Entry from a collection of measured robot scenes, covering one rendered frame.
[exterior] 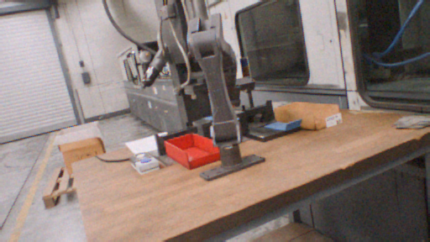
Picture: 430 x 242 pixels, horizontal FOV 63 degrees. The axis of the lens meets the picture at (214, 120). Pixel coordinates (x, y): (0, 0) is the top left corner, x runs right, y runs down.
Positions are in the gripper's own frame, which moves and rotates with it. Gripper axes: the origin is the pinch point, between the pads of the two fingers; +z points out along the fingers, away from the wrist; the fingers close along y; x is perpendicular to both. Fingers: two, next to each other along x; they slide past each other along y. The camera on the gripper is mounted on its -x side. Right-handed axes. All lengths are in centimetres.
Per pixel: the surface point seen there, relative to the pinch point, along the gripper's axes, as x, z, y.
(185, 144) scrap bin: 16.5, 10.3, 1.3
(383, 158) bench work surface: -19, -16, -53
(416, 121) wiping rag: -42, -17, -46
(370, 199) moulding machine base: -61, 43, -34
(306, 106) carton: -35.7, 2.1, -5.5
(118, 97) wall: -104, 500, 779
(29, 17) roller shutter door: 69, 284, 908
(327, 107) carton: -35.6, -4.4, -16.7
